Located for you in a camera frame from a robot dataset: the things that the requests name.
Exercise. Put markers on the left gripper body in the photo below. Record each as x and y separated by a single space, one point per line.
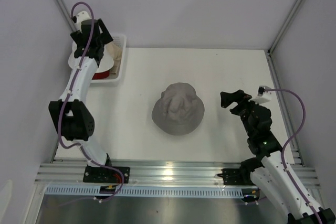
101 43

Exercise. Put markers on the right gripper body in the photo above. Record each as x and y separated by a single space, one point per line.
243 109

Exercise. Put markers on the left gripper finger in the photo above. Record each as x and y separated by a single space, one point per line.
105 35
77 37

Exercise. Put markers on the beige bucket hat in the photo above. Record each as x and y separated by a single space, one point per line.
116 52

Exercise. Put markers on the red bucket hat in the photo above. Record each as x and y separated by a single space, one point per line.
101 75

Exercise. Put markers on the grey bucket hat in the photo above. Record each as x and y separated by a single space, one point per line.
179 110

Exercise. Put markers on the white bucket hat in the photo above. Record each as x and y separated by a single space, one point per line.
106 63

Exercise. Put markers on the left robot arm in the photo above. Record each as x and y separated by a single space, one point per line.
73 121

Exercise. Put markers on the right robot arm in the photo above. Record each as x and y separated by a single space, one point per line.
268 169

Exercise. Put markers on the white plastic basket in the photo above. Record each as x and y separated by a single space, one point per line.
120 40

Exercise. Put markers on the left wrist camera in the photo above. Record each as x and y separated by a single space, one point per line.
79 18

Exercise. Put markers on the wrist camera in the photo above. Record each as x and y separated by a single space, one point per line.
263 95
79 18

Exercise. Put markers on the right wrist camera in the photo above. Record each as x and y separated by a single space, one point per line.
263 95

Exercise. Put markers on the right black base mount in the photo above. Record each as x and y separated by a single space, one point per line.
233 177

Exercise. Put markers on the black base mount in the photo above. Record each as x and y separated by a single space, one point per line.
233 177
101 175

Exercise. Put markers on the right table edge rail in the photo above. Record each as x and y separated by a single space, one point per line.
285 113

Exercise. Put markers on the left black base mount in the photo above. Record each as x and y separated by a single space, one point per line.
101 175

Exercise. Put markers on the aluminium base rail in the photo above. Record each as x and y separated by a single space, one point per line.
142 173

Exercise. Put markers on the white slotted cable duct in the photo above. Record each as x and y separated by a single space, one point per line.
148 191

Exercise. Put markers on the right aluminium frame post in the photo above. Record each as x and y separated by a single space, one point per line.
294 10

